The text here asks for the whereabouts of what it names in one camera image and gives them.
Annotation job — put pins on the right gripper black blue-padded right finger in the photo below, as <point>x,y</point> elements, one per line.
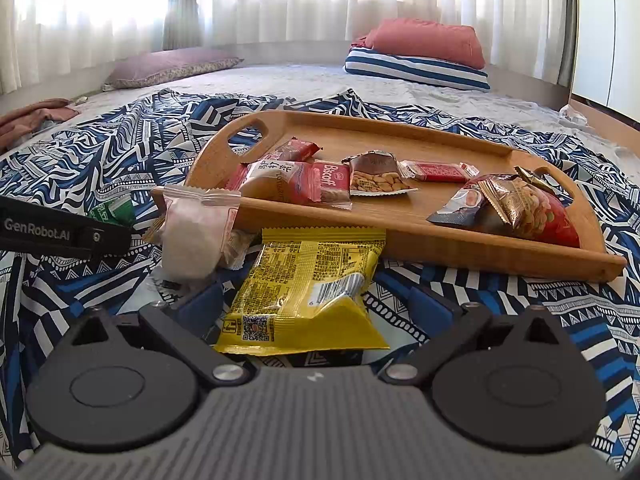
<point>452,329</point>

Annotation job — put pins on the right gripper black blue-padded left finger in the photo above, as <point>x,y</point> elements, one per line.
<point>181,329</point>

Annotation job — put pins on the green snack packet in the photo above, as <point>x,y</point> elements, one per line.
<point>119,212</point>

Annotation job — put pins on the clear white candy bag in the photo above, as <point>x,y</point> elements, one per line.
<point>197,225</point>

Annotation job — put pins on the yellow snack packet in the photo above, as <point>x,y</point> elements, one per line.
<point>304,293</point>

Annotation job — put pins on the red mixed nuts packet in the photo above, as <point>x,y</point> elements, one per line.
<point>528,211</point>

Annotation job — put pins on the red candy bar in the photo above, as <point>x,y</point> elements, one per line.
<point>442,172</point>

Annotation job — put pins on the red white pastry packet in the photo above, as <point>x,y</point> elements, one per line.
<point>277,180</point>

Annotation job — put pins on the red Biscoff packet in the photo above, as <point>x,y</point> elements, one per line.
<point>332,179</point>

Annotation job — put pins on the brown cloth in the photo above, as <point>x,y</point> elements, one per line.
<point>28,119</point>

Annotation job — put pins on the blue white patterned blanket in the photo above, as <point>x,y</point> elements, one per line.
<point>154,140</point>

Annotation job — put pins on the wooden serving tray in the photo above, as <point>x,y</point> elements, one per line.
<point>409,235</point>

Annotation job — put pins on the red silver snack bar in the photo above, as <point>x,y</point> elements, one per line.
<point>476,206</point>

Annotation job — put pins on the brown almond snack packet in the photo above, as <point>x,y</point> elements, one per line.
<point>376,174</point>

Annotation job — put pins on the small red gold packet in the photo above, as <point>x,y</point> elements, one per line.
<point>293,150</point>

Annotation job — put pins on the purple cushion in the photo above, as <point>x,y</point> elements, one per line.
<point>149,69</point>

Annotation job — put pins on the white sheer curtain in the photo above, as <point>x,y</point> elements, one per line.
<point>43,39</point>

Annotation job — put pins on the green drape curtain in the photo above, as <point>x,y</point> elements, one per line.
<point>182,27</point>

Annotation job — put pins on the blue white striped pillow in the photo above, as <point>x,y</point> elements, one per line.
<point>438,73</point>

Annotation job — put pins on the red pillow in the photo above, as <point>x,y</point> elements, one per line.
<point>425,39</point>

